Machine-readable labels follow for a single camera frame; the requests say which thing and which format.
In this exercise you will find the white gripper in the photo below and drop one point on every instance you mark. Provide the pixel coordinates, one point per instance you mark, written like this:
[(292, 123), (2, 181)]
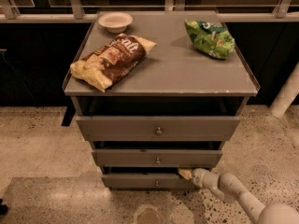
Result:
[(198, 176)]

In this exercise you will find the grey bottom drawer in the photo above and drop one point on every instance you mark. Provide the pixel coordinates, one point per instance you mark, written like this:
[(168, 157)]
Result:
[(146, 181)]

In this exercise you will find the grey drawer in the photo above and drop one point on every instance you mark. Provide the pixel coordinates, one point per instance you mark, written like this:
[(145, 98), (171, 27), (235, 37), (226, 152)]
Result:
[(156, 157), (157, 128), (146, 181)]

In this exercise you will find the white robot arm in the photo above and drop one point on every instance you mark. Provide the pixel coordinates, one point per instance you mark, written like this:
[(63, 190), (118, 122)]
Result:
[(228, 188)]

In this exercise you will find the grey middle drawer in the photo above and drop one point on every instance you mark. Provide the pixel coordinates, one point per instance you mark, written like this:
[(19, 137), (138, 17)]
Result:
[(156, 157)]

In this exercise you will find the grey drawer cabinet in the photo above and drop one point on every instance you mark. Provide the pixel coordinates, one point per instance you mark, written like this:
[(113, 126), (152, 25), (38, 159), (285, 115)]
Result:
[(174, 80)]

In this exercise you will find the grey top drawer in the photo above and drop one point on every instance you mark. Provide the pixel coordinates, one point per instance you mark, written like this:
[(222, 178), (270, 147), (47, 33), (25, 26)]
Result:
[(157, 128)]

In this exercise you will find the brown yellow chip bag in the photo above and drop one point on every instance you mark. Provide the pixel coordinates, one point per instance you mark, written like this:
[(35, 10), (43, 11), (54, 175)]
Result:
[(111, 63)]

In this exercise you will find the green chip bag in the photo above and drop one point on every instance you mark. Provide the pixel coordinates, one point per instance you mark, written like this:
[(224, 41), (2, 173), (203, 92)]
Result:
[(211, 39)]

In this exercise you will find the white paper bowl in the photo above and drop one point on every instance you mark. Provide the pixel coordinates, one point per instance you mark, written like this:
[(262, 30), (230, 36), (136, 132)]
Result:
[(115, 22)]

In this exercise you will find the black object at floor edge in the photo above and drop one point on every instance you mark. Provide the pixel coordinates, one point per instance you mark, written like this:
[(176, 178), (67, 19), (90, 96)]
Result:
[(3, 208)]

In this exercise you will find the metal window railing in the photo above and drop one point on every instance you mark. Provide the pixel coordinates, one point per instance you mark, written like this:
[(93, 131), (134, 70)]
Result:
[(86, 10)]

